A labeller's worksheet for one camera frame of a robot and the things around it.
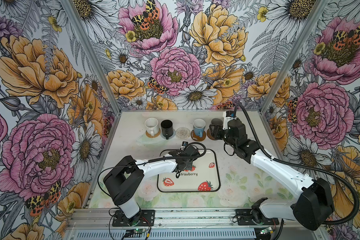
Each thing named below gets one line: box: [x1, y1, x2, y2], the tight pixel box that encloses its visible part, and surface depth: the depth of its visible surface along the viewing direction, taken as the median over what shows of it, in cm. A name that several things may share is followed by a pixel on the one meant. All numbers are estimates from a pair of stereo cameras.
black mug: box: [160, 119, 174, 140], surface depth 103 cm
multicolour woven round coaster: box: [176, 127, 191, 140], surface depth 110 cm
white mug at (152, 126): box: [145, 117, 159, 137], surface depth 104 cm
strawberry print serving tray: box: [157, 149, 221, 192], surface depth 88 cm
